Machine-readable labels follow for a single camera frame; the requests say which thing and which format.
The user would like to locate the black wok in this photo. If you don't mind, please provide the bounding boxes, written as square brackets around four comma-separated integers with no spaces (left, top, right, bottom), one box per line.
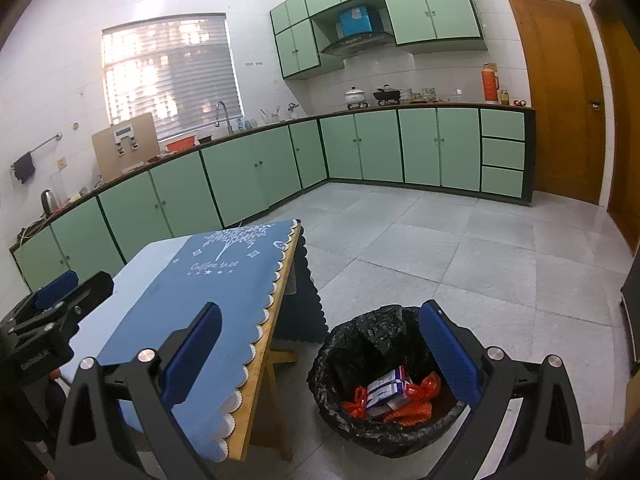
[372,85,402,106]

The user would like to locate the white cooking pot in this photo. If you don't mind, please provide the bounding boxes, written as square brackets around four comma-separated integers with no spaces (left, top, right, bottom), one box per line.
[344,86,370,110]

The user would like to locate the green base cabinets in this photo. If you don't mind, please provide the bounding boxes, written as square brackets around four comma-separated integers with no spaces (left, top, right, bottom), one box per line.
[9,102,537,293]

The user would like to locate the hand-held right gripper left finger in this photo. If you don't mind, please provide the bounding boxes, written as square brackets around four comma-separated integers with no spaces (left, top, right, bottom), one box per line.
[52,302,223,480]

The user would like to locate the kitchen faucet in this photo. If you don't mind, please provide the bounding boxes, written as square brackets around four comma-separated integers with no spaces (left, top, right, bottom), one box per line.
[215,101,235,136]

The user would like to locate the wall towel rail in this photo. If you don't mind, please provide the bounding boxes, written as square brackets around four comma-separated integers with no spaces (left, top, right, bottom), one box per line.
[11,132,64,171]

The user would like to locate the orange thermos flask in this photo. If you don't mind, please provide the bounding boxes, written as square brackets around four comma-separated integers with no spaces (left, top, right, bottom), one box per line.
[481,63,501,105]

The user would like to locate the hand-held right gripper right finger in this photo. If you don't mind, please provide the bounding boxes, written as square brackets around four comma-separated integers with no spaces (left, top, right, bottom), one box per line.
[419,300,588,480]

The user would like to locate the green wall cabinets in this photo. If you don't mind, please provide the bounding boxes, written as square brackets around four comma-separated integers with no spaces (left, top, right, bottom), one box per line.
[270,0,488,81]

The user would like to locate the dark cloth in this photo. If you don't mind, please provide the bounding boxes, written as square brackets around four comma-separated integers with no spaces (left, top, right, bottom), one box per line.
[12,152,37,184]

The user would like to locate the blue box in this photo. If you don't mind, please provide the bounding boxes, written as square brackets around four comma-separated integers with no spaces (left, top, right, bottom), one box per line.
[337,7,375,37]

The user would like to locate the black trash bin with bag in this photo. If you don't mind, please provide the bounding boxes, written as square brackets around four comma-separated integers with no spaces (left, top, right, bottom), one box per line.
[307,304,481,458]

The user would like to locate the cardboard box on counter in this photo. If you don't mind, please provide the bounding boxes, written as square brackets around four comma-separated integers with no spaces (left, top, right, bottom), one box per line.
[91,112,161,178]

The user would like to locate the wooden table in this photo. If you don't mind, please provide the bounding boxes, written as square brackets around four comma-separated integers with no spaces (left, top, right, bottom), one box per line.
[222,220,307,463]

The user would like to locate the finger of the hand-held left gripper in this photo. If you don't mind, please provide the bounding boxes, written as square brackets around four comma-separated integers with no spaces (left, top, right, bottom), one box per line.
[7,271,115,336]
[0,270,80,326]

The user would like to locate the wooden door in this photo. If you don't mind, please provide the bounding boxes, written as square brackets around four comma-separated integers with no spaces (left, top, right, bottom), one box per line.
[592,0,640,256]
[505,0,608,206]

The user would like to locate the orange plastic bag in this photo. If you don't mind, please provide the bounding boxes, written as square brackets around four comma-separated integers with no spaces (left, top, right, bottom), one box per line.
[342,371,443,428]

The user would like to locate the window blind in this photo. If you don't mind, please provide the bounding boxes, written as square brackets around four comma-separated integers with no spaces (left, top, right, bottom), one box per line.
[101,12,246,136]

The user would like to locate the table with blue cloth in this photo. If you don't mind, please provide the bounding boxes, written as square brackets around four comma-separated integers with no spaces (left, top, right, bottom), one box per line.
[95,219,328,463]

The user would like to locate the range hood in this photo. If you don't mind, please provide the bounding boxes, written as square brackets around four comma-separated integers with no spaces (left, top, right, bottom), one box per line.
[320,32,396,58]

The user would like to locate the white carton box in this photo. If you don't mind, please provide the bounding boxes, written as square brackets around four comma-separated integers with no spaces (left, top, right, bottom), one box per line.
[366,366,411,418]

